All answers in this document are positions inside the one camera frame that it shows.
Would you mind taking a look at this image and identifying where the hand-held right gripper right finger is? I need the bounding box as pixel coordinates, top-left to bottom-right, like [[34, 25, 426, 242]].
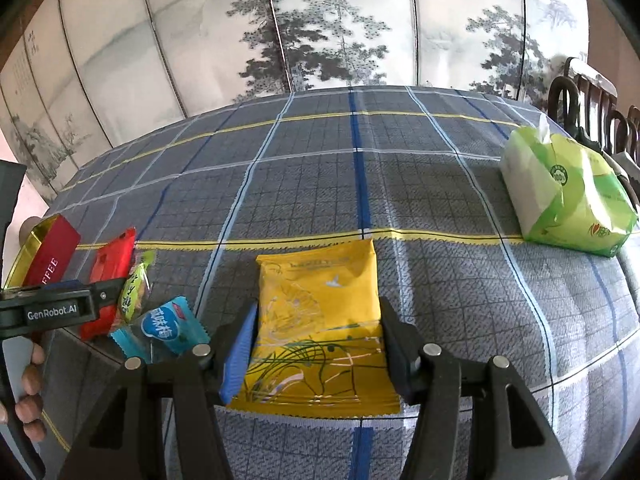
[[377, 297, 576, 480]]

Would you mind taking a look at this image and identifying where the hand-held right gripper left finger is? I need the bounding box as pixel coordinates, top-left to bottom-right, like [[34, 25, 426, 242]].
[[60, 305, 261, 480]]

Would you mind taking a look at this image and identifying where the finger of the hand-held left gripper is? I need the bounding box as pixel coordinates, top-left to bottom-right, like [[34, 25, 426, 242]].
[[94, 276, 130, 311]]

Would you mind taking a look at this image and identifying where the red snack packet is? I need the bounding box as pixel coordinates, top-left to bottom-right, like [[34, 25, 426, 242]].
[[79, 227, 137, 341]]

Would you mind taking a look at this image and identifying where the red and gold box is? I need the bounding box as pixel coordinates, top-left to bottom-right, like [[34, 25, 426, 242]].
[[2, 213, 82, 291]]

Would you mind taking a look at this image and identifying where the yellow snack packet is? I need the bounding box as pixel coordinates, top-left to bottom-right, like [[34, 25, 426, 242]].
[[227, 238, 401, 418]]

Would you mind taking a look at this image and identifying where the person's left hand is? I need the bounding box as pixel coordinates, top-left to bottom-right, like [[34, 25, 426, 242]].
[[14, 342, 48, 443]]

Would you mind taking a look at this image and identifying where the green yellow candy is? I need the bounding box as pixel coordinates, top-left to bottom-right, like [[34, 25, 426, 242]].
[[116, 250, 157, 323]]

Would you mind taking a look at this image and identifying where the light blue candy packet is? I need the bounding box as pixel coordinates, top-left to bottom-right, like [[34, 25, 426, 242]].
[[110, 296, 193, 363]]

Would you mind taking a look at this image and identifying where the grey plaid tablecloth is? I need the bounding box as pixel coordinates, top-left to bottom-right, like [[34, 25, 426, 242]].
[[40, 85, 640, 480]]

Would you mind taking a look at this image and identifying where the green tissue pack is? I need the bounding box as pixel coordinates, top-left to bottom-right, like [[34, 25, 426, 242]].
[[499, 112, 640, 258]]

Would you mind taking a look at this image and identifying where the landscape painted screen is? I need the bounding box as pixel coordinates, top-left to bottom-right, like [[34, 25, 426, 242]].
[[0, 0, 591, 201]]

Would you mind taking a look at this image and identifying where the dark wooden chair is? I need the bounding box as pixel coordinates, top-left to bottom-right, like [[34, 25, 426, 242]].
[[547, 57, 618, 133], [597, 105, 640, 186]]

